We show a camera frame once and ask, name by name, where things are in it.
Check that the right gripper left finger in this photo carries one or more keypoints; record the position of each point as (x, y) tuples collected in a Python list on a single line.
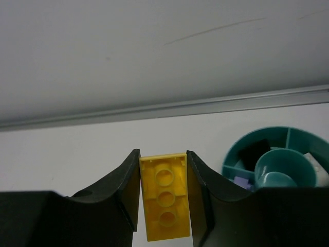
[(102, 214)]

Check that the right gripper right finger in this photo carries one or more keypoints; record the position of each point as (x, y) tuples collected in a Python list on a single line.
[(224, 214)]

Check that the purple lego brick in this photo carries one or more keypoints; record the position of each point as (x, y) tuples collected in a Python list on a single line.
[(245, 183)]

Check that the black lego plate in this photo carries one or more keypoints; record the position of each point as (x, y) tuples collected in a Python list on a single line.
[(251, 154)]

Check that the yellow lego brick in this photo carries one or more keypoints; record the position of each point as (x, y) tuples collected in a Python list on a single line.
[(165, 196)]

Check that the white lego brick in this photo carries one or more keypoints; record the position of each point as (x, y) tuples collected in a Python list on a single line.
[(321, 174)]

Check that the teal divided round container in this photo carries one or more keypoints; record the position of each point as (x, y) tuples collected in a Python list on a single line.
[(284, 165)]

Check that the aluminium frame rail back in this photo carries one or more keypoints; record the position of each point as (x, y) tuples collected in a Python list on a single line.
[(265, 100)]

